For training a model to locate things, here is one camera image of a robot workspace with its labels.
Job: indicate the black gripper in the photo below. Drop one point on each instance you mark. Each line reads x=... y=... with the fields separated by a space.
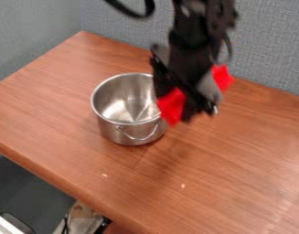
x=181 y=64

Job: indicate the red plastic block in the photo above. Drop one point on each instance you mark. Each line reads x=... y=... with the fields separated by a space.
x=171 y=101

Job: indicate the grey table leg bracket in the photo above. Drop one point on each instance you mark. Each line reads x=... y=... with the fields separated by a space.
x=81 y=220

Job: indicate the stainless steel pot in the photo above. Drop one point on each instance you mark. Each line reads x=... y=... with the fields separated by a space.
x=124 y=106

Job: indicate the white box corner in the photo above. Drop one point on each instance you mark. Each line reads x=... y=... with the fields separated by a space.
x=12 y=225

